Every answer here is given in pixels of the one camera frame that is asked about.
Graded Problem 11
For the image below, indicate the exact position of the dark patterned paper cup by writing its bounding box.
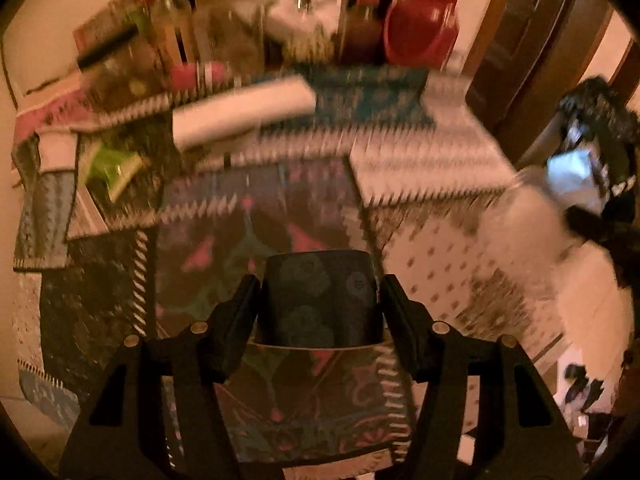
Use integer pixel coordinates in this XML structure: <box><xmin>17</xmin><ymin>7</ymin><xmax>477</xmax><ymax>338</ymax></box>
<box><xmin>254</xmin><ymin>249</ymin><xmax>387</xmax><ymax>351</ymax></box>

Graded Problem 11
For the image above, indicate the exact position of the white paper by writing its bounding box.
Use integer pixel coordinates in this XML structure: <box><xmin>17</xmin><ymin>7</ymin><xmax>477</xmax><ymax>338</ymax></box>
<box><xmin>171</xmin><ymin>75</ymin><xmax>317</xmax><ymax>152</ymax></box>

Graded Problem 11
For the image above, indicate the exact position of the white plastic bag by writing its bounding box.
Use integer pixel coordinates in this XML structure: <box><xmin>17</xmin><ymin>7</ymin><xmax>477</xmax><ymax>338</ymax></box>
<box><xmin>545</xmin><ymin>149</ymin><xmax>607</xmax><ymax>212</ymax></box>

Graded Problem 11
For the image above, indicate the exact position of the clear glass bottle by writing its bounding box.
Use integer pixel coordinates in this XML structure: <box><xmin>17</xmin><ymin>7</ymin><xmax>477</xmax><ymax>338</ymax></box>
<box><xmin>149</xmin><ymin>0</ymin><xmax>197</xmax><ymax>70</ymax></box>

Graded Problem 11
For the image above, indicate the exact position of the brown bottle red cap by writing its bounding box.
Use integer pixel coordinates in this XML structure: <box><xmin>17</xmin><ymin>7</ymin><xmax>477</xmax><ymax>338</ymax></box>
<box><xmin>341</xmin><ymin>0</ymin><xmax>387</xmax><ymax>64</ymax></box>

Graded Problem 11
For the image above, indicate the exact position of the dark clothing pile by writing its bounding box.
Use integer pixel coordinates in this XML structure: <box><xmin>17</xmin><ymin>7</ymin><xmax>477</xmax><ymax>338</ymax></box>
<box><xmin>556</xmin><ymin>76</ymin><xmax>640</xmax><ymax>291</ymax></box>

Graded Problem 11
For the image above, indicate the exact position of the patchwork tablecloth table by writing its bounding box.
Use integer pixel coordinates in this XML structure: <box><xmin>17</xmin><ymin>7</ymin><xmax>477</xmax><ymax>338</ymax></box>
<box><xmin>11</xmin><ymin>65</ymin><xmax>566</xmax><ymax>471</ymax></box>

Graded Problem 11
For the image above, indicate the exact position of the red thermos jug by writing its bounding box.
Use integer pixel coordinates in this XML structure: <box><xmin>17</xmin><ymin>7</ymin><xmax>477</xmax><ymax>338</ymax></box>
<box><xmin>382</xmin><ymin>0</ymin><xmax>462</xmax><ymax>68</ymax></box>

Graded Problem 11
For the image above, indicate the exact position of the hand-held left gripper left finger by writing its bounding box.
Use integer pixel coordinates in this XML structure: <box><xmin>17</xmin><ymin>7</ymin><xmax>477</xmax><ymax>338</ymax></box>
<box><xmin>59</xmin><ymin>275</ymin><xmax>262</xmax><ymax>480</ymax></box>

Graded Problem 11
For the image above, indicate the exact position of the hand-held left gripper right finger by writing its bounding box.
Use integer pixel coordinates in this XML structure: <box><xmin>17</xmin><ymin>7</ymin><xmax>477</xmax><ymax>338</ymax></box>
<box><xmin>381</xmin><ymin>274</ymin><xmax>587</xmax><ymax>480</ymax></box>

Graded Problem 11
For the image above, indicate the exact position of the green snack packet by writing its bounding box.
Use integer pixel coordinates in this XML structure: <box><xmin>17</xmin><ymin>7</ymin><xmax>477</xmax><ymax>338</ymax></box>
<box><xmin>81</xmin><ymin>141</ymin><xmax>147</xmax><ymax>202</ymax></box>

